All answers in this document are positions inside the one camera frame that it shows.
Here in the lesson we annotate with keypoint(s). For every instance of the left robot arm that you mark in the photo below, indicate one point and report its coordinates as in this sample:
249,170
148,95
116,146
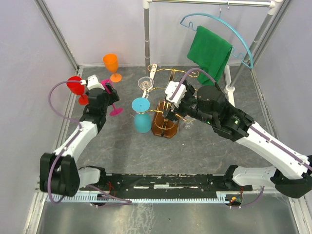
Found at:
58,171

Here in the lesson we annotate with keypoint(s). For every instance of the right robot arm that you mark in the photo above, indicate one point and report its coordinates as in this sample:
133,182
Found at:
290,173

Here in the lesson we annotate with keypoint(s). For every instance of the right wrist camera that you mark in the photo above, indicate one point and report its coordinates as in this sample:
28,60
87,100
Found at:
170,90

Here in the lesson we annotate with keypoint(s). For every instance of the light blue cable duct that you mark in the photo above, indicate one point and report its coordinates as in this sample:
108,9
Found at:
93,197

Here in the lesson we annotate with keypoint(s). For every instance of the clear wine glass front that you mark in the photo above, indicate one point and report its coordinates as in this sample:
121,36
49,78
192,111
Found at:
186,124

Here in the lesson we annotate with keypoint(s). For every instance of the gold wire glass rack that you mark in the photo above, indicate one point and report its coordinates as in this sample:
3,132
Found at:
161,126

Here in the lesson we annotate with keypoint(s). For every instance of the green cloth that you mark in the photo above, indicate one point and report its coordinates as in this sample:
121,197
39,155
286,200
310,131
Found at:
210,52

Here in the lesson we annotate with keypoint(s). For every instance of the silver clothes rail stand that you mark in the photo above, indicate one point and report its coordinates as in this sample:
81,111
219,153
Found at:
272,5

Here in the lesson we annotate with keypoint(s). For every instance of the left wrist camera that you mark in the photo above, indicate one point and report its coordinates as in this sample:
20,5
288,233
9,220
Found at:
92,82

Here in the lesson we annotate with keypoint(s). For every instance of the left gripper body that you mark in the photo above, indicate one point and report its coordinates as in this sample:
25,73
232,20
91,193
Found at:
110,98

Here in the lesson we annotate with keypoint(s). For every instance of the clear wine glass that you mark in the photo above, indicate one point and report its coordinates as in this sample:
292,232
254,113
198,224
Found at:
186,124
145,84

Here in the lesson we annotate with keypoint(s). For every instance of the red wine glass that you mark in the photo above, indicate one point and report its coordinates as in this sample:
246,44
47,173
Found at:
78,89

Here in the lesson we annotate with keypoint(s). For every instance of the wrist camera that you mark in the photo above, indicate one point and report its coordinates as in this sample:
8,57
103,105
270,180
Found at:
170,90
92,82

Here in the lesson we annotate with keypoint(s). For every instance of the blue wine glass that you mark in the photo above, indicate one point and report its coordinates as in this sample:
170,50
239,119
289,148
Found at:
142,119

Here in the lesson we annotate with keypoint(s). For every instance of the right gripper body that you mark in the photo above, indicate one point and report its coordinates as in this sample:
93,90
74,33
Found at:
185,106

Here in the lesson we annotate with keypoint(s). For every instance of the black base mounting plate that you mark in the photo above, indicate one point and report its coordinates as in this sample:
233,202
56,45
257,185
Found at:
171,186

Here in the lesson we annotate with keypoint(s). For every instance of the orange wine glass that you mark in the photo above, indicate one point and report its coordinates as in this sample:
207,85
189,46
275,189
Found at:
111,63

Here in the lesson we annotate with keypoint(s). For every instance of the light blue clothes hanger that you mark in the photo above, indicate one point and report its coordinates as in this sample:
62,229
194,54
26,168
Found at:
247,58

